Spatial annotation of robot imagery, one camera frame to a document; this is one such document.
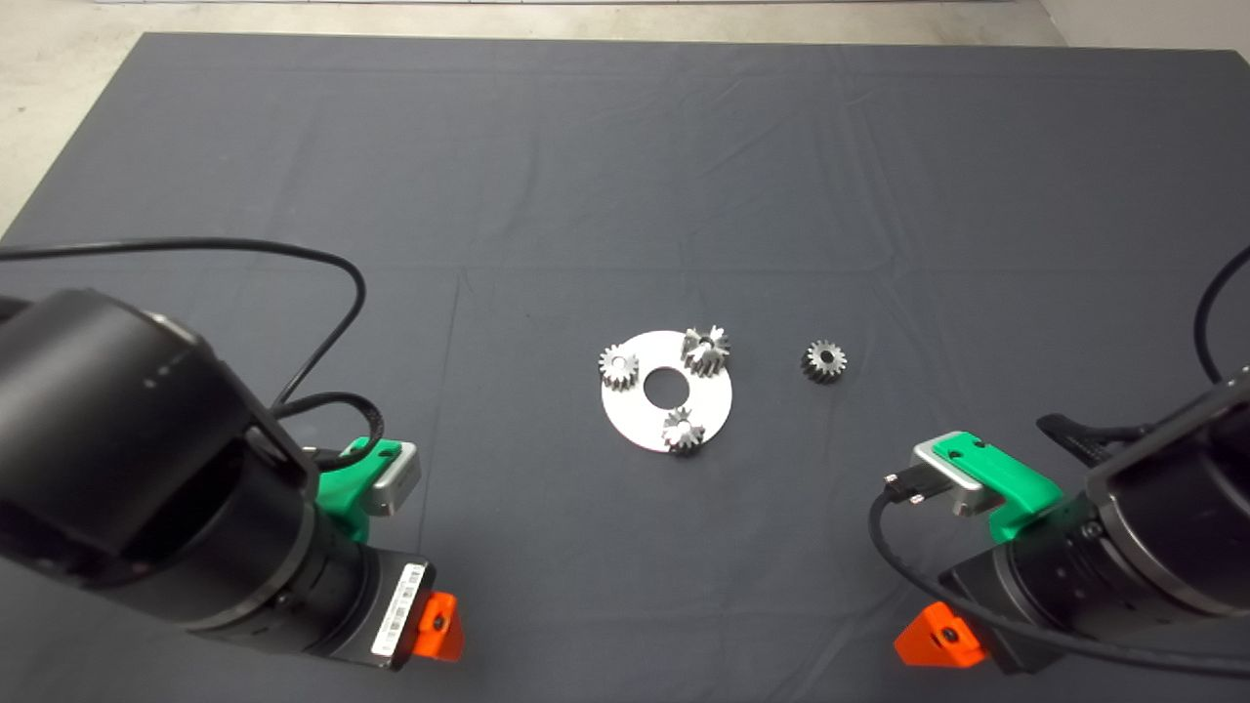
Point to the green right camera mount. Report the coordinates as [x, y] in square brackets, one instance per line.
[1016, 498]

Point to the green left camera mount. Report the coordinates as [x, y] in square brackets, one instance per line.
[342, 488]

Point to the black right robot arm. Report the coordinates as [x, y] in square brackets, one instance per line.
[1172, 527]

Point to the silver left camera box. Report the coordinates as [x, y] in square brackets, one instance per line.
[395, 483]

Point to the small steel gear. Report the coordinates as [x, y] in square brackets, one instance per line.
[618, 367]
[811, 369]
[684, 432]

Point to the large steel gear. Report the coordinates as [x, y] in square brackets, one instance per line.
[705, 353]

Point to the silver camera box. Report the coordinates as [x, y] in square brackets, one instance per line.
[962, 496]
[395, 483]

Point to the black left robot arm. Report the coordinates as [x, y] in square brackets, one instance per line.
[98, 410]

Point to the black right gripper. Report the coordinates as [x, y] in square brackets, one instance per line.
[1006, 610]

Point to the silver right camera box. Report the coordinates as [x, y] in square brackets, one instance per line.
[962, 496]

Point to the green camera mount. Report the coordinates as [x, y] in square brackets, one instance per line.
[342, 488]
[1016, 498]

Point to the dark grey table cloth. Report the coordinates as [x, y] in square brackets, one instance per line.
[586, 146]

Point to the round metal plate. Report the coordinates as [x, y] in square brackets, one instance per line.
[635, 410]

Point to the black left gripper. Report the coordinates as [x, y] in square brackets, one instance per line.
[391, 610]

